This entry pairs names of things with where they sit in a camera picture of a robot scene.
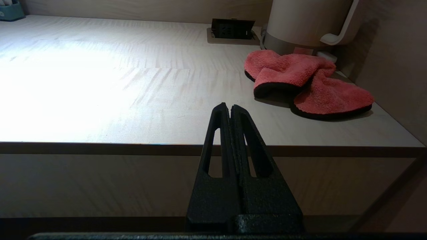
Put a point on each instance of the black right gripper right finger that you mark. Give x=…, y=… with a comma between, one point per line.
x=270, y=196

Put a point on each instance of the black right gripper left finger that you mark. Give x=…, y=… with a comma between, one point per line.
x=213, y=200

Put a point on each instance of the red cloth with black trim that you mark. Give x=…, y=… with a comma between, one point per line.
x=287, y=70

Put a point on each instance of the grey kettle base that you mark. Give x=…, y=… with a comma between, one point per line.
x=280, y=45

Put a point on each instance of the recessed black socket box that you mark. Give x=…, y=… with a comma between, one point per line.
x=232, y=29

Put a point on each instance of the white electric kettle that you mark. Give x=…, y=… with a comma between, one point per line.
x=300, y=20

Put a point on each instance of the wooden backsplash board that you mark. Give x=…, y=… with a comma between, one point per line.
x=133, y=10
x=393, y=66

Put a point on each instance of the small grey sachet tray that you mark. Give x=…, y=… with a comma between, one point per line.
x=11, y=13

